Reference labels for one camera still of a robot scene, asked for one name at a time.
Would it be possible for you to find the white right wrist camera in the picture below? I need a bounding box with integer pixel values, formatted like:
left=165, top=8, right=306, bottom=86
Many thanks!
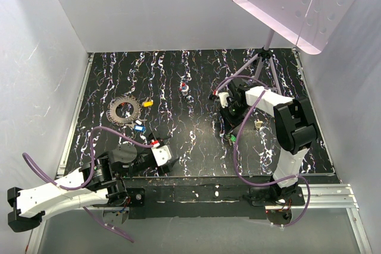
left=214, top=91, right=230, bottom=108

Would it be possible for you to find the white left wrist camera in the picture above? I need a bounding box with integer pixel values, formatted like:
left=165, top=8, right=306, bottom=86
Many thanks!
left=151, top=140, right=173, bottom=167

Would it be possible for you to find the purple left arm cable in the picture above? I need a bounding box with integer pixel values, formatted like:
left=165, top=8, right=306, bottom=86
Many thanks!
left=22, top=126, right=154, bottom=243

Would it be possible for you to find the small beige peg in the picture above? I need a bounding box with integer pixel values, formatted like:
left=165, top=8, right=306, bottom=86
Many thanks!
left=255, top=120, right=263, bottom=130

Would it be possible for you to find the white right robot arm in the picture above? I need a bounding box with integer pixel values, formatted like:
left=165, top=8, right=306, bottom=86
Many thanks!
left=216, top=84, right=319, bottom=205

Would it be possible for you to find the lilac music stand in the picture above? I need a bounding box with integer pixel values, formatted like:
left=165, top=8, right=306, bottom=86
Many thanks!
left=209, top=0, right=379, bottom=99

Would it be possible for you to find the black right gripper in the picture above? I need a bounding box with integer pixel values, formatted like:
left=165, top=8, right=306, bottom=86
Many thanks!
left=218, top=102, right=249, bottom=134

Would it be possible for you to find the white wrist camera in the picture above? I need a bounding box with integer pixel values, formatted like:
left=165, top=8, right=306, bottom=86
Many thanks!
left=214, top=91, right=230, bottom=108
left=151, top=140, right=173, bottom=167

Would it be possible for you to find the black base board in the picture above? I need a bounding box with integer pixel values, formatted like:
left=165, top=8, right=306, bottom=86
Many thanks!
left=92, top=175, right=304, bottom=221

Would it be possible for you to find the key with green tag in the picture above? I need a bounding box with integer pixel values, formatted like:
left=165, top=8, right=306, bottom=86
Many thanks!
left=226, top=134, right=236, bottom=146

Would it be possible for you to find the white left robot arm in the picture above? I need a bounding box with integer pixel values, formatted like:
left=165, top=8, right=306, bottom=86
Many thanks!
left=7, top=134, right=178, bottom=233

